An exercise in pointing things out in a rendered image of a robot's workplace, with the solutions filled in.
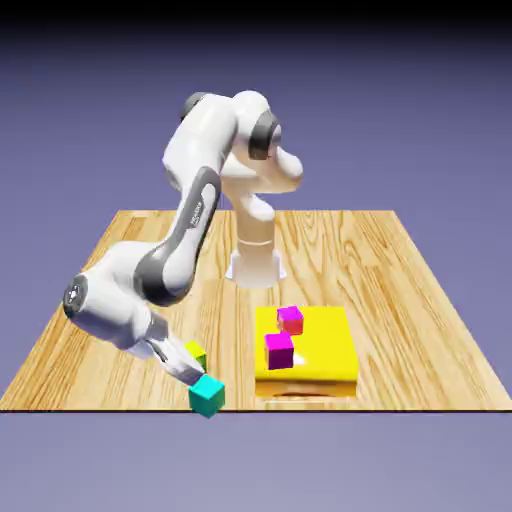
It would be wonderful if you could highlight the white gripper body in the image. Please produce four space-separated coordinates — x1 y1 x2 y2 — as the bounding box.
145 336 206 387

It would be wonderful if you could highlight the small teal cube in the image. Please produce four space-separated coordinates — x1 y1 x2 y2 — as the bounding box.
188 374 226 420

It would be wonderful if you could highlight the small yellow-green cube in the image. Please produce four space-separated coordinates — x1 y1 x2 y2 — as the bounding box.
184 340 208 373

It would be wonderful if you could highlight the small magenta cube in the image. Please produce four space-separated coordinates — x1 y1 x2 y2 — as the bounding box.
263 332 296 371

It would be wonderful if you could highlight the small pink-red cube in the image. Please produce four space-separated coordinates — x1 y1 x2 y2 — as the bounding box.
276 305 305 336

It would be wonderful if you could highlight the large yellow box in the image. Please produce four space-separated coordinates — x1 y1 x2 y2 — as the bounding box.
254 305 359 399

